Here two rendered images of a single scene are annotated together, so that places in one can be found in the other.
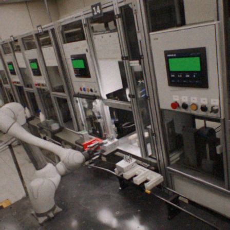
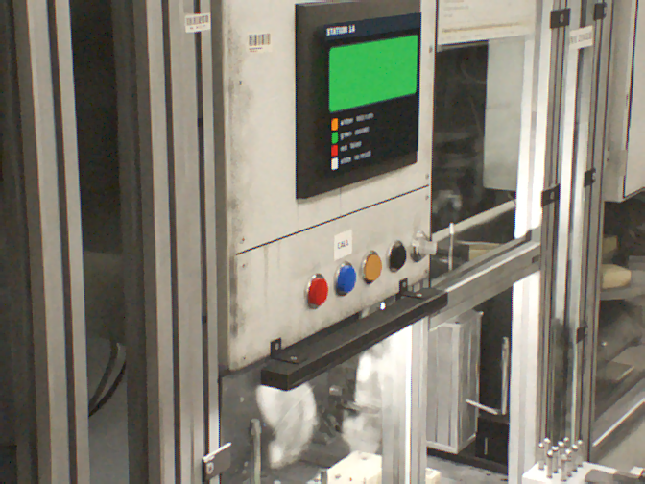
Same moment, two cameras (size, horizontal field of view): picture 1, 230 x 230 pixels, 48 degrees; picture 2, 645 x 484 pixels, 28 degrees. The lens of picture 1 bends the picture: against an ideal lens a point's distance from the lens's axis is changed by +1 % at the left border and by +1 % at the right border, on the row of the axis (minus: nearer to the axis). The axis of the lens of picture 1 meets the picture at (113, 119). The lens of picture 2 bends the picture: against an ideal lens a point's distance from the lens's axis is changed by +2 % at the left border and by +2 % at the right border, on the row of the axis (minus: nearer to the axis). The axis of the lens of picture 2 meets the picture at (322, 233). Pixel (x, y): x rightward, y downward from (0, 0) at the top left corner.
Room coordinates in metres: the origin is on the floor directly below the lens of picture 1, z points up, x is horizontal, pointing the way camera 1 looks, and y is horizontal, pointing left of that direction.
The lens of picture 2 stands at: (2.87, 1.45, 1.81)
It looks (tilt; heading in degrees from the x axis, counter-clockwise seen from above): 14 degrees down; 246
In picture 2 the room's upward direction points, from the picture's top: straight up
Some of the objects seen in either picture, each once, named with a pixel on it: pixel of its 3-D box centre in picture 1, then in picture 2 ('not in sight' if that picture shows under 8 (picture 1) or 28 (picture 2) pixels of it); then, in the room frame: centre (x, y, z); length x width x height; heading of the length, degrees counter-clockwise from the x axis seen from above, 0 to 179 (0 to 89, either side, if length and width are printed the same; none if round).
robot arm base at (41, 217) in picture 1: (46, 210); not in sight; (1.65, 0.63, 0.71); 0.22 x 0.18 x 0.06; 34
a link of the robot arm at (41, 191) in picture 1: (40, 193); not in sight; (1.67, 0.64, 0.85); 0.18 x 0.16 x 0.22; 171
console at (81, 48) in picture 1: (91, 66); (258, 112); (2.34, 0.10, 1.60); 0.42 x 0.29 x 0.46; 34
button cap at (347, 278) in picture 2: not in sight; (343, 278); (2.28, 0.20, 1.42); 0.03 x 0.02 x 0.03; 34
